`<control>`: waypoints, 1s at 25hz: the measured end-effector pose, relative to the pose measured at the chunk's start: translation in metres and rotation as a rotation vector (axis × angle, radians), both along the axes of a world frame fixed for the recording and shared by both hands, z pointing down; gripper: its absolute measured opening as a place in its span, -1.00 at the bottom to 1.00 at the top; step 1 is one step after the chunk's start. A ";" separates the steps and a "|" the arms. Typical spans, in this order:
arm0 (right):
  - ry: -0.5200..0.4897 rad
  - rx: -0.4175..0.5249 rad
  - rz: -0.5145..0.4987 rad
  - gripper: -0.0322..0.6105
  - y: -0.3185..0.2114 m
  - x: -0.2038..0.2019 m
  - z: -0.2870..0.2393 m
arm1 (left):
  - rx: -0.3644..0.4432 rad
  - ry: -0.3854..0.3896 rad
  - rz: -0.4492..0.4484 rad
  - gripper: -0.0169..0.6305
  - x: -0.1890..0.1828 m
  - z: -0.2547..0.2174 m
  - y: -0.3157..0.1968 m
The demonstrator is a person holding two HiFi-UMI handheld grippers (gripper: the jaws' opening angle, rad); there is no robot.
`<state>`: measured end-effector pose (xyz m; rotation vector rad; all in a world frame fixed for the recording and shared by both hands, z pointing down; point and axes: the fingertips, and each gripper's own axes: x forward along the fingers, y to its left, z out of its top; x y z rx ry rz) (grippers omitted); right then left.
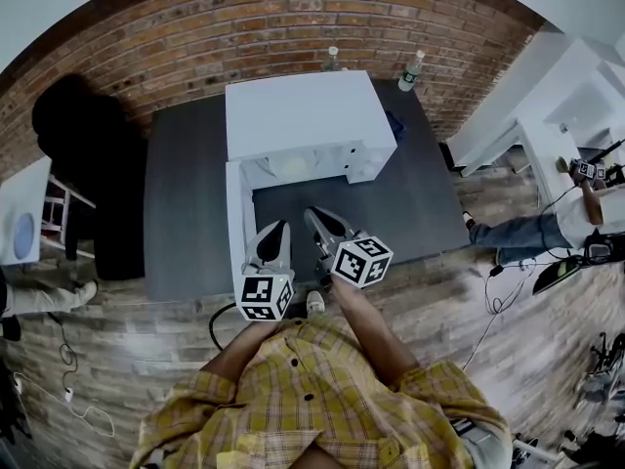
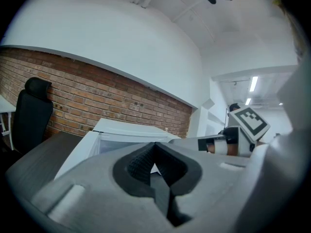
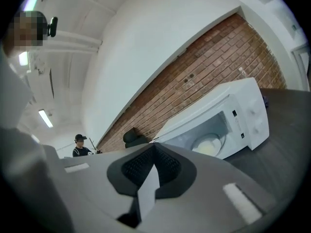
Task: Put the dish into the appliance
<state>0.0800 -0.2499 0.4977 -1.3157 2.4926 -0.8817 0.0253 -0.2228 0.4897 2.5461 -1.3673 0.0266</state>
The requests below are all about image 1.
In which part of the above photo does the white charger with cable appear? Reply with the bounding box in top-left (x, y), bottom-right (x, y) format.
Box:
top-left (12, 371), bottom-right (116, 438)

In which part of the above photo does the yellow plaid shirt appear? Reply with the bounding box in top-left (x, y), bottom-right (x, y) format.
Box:
top-left (131, 318), bottom-right (514, 469)

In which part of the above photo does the black and green chair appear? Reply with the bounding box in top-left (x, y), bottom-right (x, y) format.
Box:
top-left (531, 256), bottom-right (582, 296)

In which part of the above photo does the white side table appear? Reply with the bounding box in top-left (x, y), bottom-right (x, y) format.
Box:
top-left (0, 156), bottom-right (97, 268)

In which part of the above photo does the white microwave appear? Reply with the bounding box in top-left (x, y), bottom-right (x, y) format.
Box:
top-left (224, 69), bottom-right (397, 295)

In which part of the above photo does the thick black cable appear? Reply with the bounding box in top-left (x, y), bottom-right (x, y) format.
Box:
top-left (208, 303), bottom-right (240, 351)

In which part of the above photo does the black metal equipment stand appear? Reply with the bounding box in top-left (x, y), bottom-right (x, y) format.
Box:
top-left (575, 332), bottom-right (625, 405)

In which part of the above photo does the green label water bottle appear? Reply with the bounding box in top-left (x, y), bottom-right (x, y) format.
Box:
top-left (397, 50), bottom-right (426, 92)

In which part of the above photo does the white round plate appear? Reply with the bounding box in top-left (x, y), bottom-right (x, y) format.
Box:
top-left (271, 151), bottom-right (314, 181)

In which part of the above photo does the white desk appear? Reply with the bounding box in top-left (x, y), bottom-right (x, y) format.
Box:
top-left (446, 36), bottom-right (625, 204)

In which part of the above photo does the person's left forearm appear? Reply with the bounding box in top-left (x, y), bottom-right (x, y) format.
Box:
top-left (202, 319), bottom-right (282, 376)

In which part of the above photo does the dark blue cloth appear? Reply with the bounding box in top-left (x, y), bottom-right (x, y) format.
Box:
top-left (385, 109), bottom-right (406, 141)

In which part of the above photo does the long floor cable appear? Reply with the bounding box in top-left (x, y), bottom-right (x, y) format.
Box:
top-left (461, 261), bottom-right (538, 371)

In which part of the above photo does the blue round plate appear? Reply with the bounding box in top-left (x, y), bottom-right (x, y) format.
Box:
top-left (13, 211), bottom-right (37, 259)

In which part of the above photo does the dark table with white legs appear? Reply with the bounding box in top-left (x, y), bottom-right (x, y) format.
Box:
top-left (144, 78), bottom-right (473, 302)

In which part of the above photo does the thin black cable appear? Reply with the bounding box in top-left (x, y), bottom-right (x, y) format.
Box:
top-left (48, 313), bottom-right (79, 390)

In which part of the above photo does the person's right forearm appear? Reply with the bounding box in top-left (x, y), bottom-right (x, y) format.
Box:
top-left (331, 276), bottom-right (419, 391)

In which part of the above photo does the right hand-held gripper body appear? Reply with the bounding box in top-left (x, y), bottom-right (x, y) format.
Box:
top-left (314, 229), bottom-right (395, 290)

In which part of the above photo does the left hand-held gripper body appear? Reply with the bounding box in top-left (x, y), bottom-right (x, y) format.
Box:
top-left (236, 260), bottom-right (297, 322)

